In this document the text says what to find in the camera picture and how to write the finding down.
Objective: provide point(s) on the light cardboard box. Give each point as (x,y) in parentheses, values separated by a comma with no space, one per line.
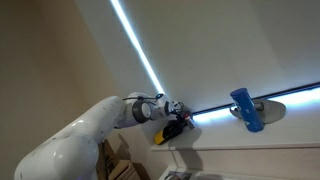
(125,171)

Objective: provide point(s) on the blue cylindrical can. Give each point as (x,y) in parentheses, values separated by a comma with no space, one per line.
(246,110)

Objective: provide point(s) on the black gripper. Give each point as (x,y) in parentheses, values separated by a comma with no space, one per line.
(178,111)

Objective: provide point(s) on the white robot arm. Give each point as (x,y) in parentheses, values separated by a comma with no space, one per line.
(83,133)

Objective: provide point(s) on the brown cardboard box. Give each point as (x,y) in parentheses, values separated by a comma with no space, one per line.
(108,156)

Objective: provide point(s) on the white bottle red cap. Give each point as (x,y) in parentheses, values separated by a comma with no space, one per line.
(191,123)

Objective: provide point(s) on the grey round plate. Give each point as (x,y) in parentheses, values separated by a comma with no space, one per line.
(275,111)

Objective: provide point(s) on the yellow and black marker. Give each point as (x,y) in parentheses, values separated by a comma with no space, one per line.
(170,131)

